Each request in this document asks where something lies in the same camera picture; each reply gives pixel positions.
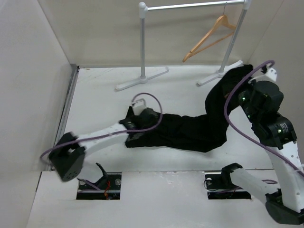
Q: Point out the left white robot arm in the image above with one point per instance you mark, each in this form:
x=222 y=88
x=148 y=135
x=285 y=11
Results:
x=69 y=155

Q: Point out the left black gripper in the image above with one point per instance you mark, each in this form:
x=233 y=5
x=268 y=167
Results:
x=134 y=116

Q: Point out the left metal table rail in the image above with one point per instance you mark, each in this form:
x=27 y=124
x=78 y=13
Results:
x=67 y=103

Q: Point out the black trousers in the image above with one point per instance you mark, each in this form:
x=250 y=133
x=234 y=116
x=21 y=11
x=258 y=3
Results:
x=202 y=133

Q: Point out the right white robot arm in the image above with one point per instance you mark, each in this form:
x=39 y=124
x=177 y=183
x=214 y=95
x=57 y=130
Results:
x=285 y=203

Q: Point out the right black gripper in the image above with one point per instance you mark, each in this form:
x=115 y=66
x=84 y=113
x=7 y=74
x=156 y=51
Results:
x=251 y=84

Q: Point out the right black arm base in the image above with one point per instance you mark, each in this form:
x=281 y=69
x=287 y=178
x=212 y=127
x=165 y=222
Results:
x=218 y=190

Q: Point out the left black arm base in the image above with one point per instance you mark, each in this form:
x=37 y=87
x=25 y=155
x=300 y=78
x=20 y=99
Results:
x=107 y=187

